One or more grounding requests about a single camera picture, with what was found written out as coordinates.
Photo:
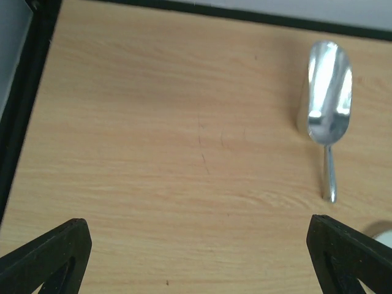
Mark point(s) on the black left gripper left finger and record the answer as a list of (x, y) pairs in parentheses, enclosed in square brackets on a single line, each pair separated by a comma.
[(54, 262)]

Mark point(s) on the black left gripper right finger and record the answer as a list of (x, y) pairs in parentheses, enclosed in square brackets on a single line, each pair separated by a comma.
[(344, 258)]

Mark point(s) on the silver metal scoop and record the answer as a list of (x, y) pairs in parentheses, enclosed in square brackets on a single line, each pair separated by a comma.
[(326, 101)]

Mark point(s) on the round white lid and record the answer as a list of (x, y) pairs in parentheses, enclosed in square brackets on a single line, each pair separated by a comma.
[(384, 237)]

